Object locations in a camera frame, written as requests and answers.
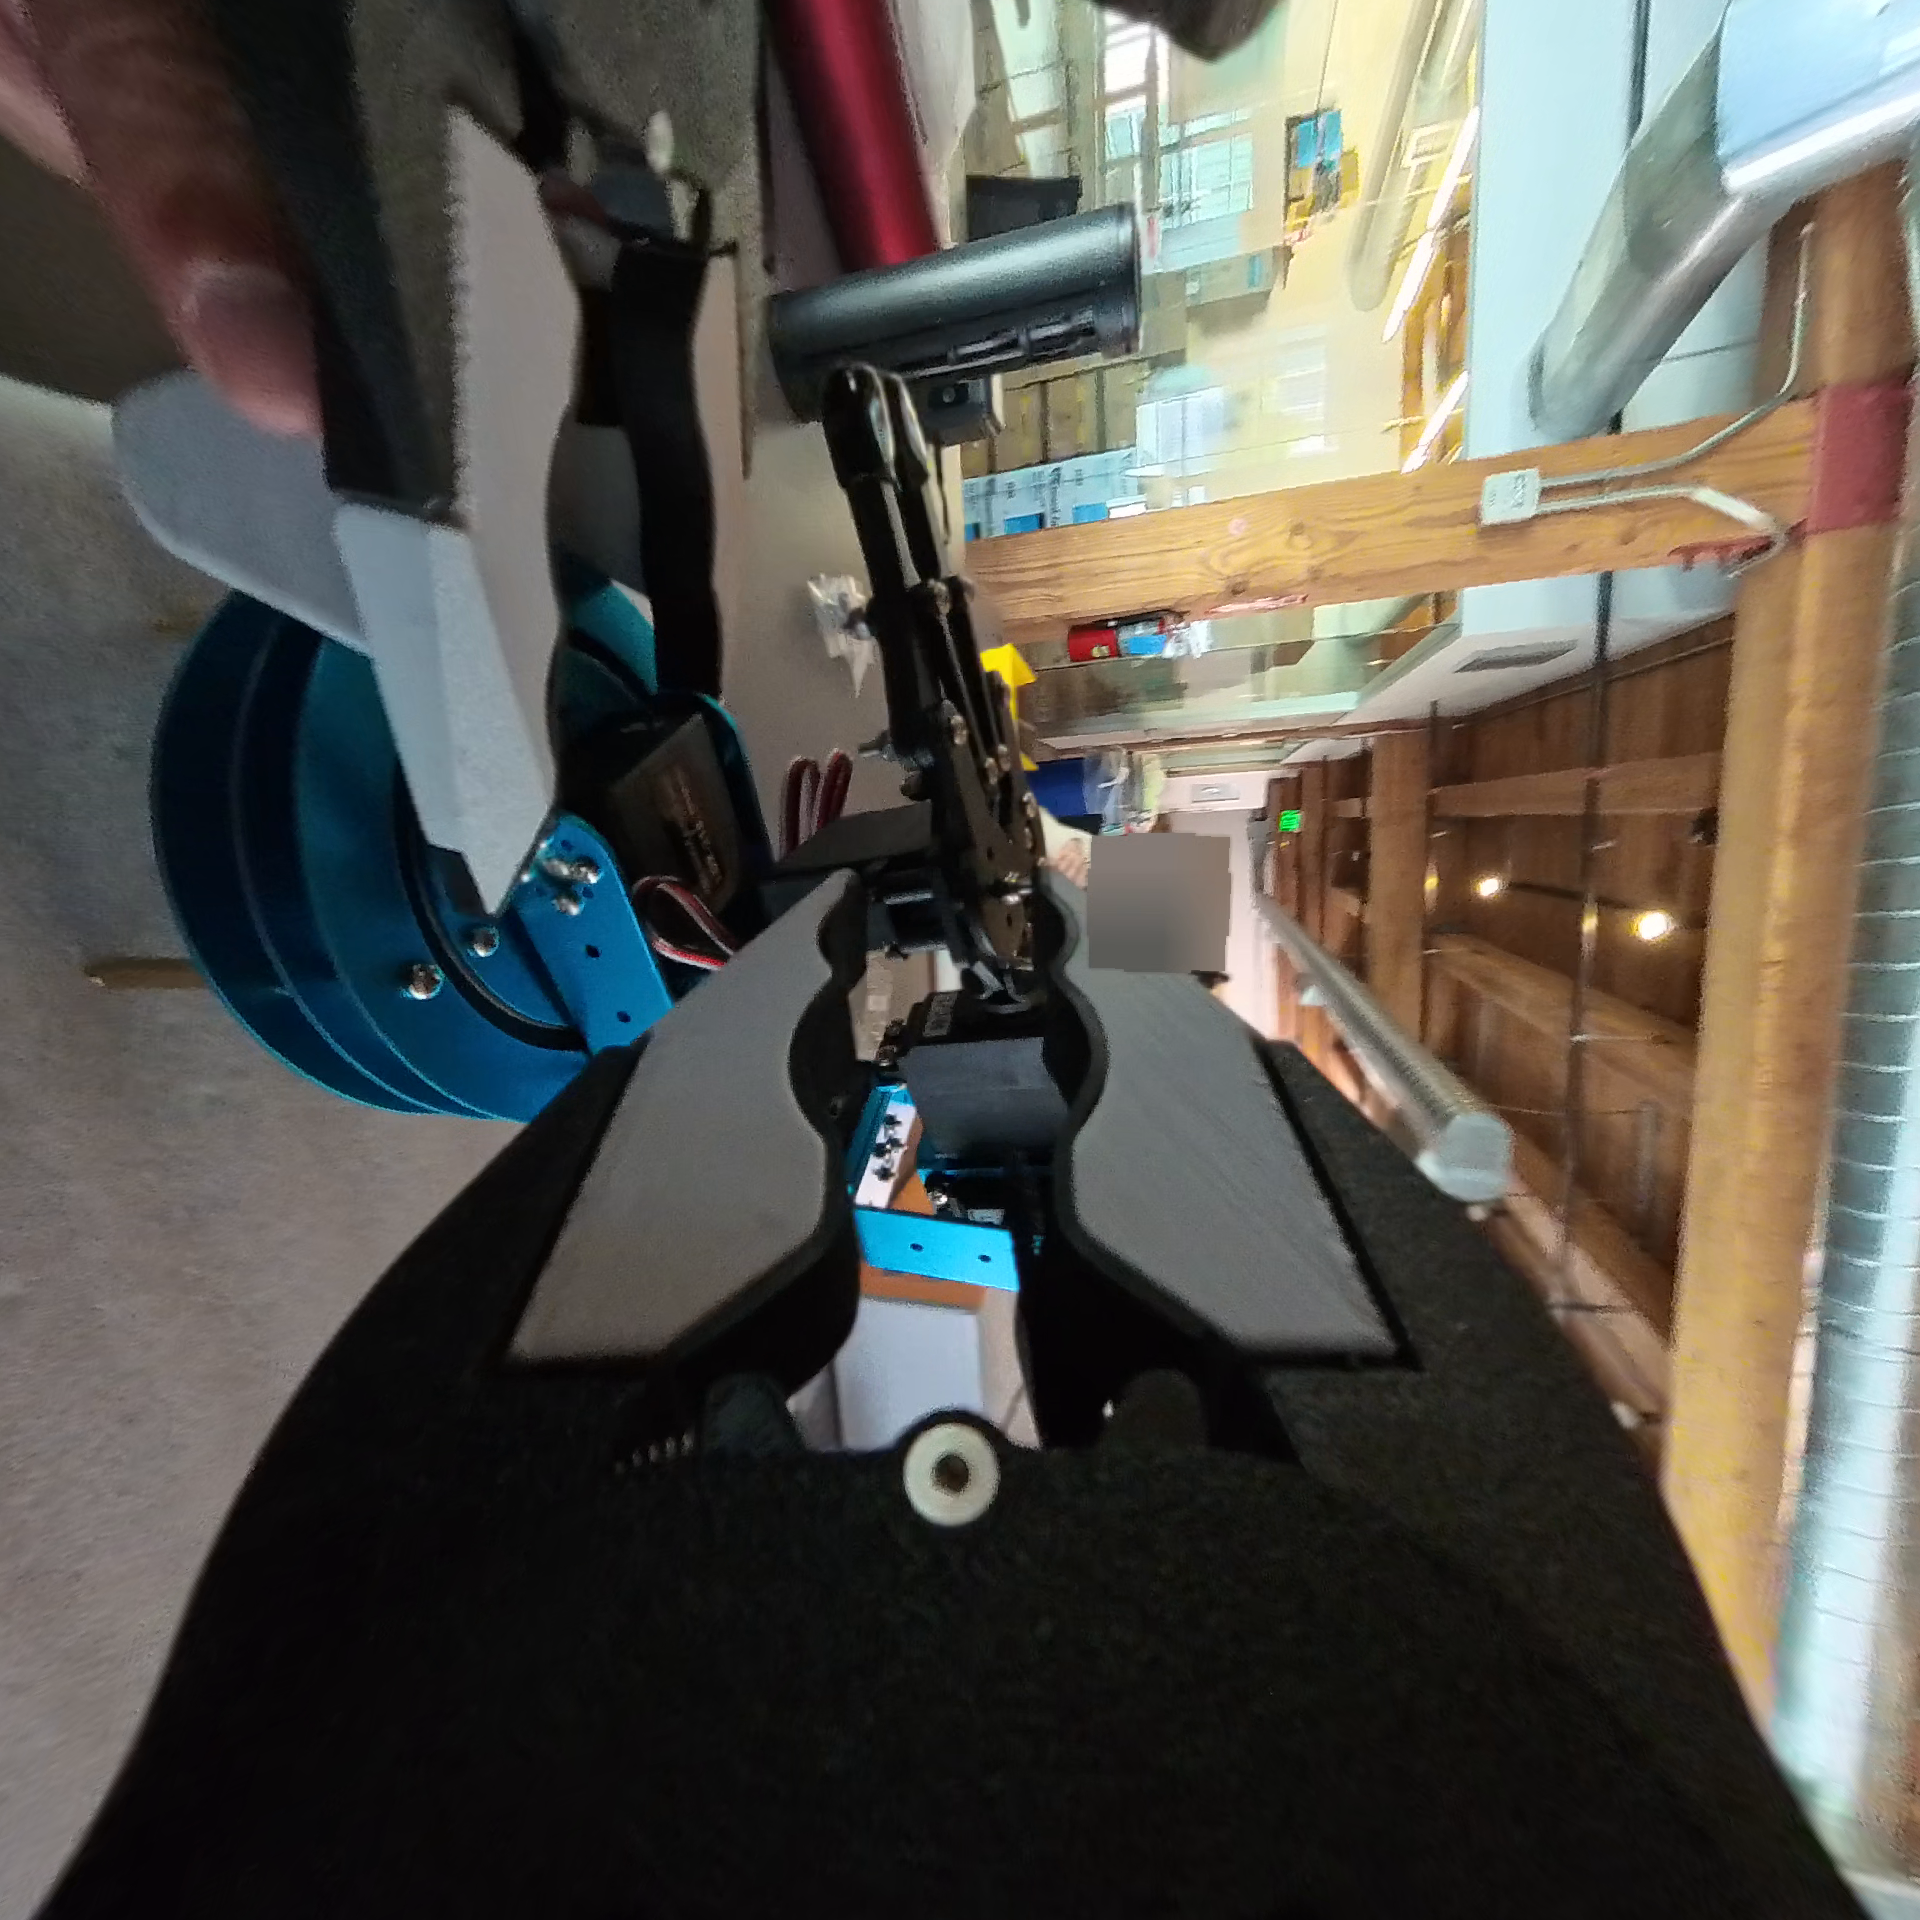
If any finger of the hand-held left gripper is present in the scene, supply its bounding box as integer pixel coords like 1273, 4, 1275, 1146
115, 120, 602, 916
572, 167, 743, 712

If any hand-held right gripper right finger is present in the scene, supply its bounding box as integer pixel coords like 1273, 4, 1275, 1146
1036, 960, 1404, 1375

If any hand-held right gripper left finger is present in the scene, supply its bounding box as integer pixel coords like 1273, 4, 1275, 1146
507, 870, 874, 1375

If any black toy robot claw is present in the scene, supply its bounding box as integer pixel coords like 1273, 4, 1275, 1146
817, 361, 1059, 992

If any red white black servo cable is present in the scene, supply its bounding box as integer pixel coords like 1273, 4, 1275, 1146
648, 752, 878, 975

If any blue toy robot arm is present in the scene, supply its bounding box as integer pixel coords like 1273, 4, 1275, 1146
84, 584, 1038, 1298

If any person's left hand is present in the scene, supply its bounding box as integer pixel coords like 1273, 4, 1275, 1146
0, 0, 332, 445

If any hanging linear lamp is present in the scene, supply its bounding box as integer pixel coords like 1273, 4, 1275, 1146
1247, 892, 1518, 1208

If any orange cardboard sleeve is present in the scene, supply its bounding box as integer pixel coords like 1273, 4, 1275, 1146
855, 1261, 1038, 1337

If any black cylindrical flask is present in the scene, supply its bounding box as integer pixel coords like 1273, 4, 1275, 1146
766, 201, 1148, 422

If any white parts box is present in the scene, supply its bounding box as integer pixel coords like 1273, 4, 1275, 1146
796, 1304, 1038, 1456

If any red tube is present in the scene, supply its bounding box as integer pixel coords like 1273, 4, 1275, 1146
766, 0, 946, 272

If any white foam sheet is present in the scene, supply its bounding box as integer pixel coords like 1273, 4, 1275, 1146
0, 375, 617, 1920

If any wooden column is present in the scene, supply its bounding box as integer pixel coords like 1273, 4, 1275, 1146
961, 384, 1920, 633

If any silver ventilation duct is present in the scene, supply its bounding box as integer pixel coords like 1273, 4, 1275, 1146
1526, 0, 1920, 1876

